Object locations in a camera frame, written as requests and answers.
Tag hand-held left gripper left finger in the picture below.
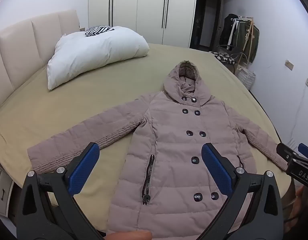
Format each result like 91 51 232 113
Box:
16 142 104 240

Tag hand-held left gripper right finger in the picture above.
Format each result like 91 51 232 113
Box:
198 142 285 240

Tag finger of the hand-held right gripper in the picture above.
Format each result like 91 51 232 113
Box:
298 143 308 160
276 142 298 163

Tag mauve hooded puffer coat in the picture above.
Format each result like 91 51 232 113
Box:
27 60 288 240

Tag wooden clothes rack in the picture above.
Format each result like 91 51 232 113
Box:
233 16 260 77

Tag person's right hand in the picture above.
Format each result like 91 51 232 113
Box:
290 187 308 230

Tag person's left hand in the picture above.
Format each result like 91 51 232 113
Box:
105 231 152 240

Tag bed with olive sheet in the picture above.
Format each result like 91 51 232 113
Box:
0 42 295 233

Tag white grid laundry basket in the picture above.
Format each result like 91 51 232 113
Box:
237 69 256 91

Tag white bedside drawer unit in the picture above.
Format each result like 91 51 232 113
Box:
0 165 16 217

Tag black white patterned cushion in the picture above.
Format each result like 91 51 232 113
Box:
210 52 236 66

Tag large white pillow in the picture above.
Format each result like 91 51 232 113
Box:
46 26 150 90

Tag white hanging garment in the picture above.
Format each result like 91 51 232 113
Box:
228 19 239 51

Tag black hanging jacket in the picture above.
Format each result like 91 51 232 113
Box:
220 14 236 50

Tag beige padded headboard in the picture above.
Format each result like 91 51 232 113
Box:
0 9 81 110

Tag zebra striped pillow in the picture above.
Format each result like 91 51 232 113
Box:
84 25 115 37

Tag white wardrobe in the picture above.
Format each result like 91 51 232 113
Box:
88 0 198 48

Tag metal frame chair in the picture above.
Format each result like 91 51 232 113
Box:
209 44 246 67

